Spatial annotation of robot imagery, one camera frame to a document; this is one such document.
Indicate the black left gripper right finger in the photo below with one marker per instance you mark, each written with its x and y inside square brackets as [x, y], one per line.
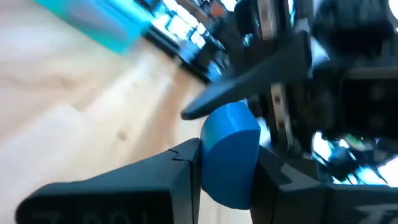
[289, 196]

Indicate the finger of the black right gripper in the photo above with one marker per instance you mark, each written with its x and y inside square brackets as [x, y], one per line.
[255, 81]

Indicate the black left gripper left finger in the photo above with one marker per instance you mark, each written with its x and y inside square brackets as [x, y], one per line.
[130, 186]

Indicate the blue half-cylinder block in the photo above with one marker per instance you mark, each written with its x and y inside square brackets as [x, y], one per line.
[230, 155]

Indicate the teal translucent bin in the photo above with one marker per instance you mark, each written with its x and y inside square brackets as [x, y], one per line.
[102, 21]

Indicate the black aluminium table frame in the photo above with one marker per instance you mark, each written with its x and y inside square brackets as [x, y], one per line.
[186, 63]

